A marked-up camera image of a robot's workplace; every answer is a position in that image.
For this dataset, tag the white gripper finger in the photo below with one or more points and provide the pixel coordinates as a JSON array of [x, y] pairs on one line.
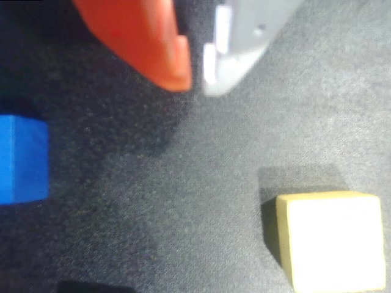
[[244, 36]]

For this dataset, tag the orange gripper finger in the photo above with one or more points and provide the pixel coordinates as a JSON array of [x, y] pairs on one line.
[[137, 39]]

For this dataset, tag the yellow wooden cube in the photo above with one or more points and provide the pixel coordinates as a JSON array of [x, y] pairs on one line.
[[334, 241]]

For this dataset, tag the blue wooden cube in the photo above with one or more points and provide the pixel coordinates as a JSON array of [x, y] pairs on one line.
[[26, 158]]

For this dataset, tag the black fabric mat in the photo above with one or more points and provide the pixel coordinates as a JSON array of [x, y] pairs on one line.
[[183, 189]]

